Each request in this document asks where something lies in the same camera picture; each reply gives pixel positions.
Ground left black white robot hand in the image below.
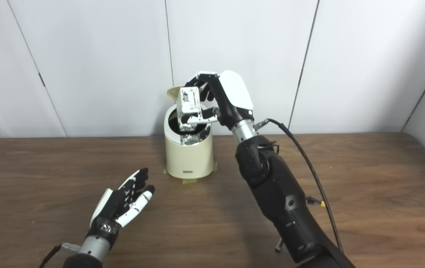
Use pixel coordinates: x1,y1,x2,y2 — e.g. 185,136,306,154
88,167,156,242

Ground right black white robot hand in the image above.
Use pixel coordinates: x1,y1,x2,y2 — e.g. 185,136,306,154
184,70,254,131

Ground white green milk carton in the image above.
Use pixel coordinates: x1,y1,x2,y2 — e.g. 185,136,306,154
177,87,202,131

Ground round cream bin lid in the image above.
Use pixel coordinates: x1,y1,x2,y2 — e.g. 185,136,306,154
166,86,187,99

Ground cream-colored bin body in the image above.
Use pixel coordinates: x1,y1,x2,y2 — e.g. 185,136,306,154
164,104,215,179

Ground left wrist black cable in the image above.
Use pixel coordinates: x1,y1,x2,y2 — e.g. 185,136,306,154
39,243,82,268

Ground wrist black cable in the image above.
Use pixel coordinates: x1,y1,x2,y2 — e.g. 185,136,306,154
255,118,344,253
39,243,82,268

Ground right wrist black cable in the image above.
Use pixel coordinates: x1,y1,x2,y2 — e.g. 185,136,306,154
255,118,344,253

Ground thin cable with yellow connector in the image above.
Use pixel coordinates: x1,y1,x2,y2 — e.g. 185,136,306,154
305,196,326,207

